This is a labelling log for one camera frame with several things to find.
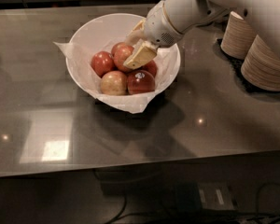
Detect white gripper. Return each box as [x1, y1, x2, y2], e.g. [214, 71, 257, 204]
[123, 0, 183, 70]

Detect red-yellow apple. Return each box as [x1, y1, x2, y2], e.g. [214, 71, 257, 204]
[114, 45, 133, 73]

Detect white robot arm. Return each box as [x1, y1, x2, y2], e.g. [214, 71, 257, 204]
[124, 0, 280, 69]

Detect back red apple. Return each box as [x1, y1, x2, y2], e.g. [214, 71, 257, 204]
[111, 42, 129, 56]

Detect right red apple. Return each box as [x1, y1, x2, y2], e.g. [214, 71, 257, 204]
[142, 61, 158, 77]

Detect white bowl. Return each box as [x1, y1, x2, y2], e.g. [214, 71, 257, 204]
[65, 12, 182, 111]

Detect front dark red apple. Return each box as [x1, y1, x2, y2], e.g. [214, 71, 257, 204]
[127, 70, 155, 94]

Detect left red apple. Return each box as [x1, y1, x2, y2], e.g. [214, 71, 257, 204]
[91, 51, 116, 77]

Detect front pale yellow apple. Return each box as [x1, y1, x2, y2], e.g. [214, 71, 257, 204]
[100, 71, 127, 96]

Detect white paper liner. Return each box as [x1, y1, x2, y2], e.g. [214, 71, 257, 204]
[55, 38, 181, 114]

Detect black tray mat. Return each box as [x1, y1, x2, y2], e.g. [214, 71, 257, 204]
[220, 48, 280, 92]

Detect rear stack paper plates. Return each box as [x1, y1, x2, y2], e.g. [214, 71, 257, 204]
[220, 11, 257, 60]

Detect dark box with labels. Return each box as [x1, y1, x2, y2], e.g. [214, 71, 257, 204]
[175, 182, 237, 213]

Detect black cable under table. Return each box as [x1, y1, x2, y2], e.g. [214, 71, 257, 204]
[102, 182, 280, 224]

